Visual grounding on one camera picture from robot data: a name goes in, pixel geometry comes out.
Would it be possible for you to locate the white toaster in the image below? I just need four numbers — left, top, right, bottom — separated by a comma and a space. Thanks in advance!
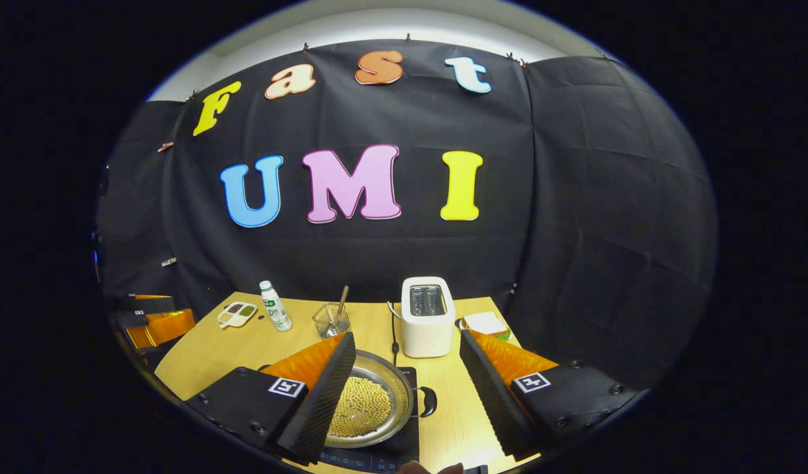
401, 276, 456, 359

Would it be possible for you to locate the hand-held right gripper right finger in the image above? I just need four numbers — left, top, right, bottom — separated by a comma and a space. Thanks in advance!
458, 327, 642, 461

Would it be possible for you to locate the steel pot with black handle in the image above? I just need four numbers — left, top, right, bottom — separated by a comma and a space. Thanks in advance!
325, 349, 438, 450

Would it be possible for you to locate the sandwich on plate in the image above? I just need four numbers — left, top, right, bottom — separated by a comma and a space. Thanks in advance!
458, 311, 512, 342

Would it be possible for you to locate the white drink bottle green label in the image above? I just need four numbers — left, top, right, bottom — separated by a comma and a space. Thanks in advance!
259, 280, 294, 332

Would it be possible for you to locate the black induction cooktop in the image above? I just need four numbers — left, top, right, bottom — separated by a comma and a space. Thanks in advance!
315, 365, 421, 474

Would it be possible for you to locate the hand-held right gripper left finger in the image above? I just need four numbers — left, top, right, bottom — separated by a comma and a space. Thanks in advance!
185, 331, 358, 462

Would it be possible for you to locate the white divided dish with beans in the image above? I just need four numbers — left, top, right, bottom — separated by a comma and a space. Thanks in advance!
217, 302, 259, 329

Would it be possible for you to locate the black backdrop cloth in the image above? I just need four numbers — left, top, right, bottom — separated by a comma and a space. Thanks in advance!
93, 39, 718, 390

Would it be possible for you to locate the pile of yellow soybeans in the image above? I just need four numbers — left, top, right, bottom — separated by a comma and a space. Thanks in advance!
329, 377, 393, 439

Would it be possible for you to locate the metal wire utensil holder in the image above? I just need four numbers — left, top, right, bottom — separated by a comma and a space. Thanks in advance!
312, 302, 352, 339

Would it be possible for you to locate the black power cable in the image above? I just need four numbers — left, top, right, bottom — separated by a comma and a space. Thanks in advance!
387, 302, 402, 367

